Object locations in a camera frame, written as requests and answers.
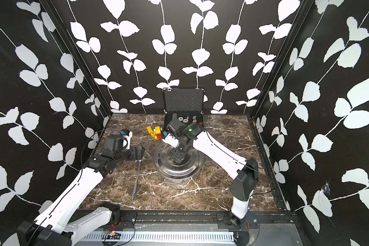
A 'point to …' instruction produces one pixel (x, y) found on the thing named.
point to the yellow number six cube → (153, 134)
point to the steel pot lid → (161, 159)
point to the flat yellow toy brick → (149, 128)
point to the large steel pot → (177, 176)
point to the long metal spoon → (134, 194)
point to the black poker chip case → (187, 103)
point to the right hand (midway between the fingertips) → (176, 150)
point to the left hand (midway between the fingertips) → (137, 146)
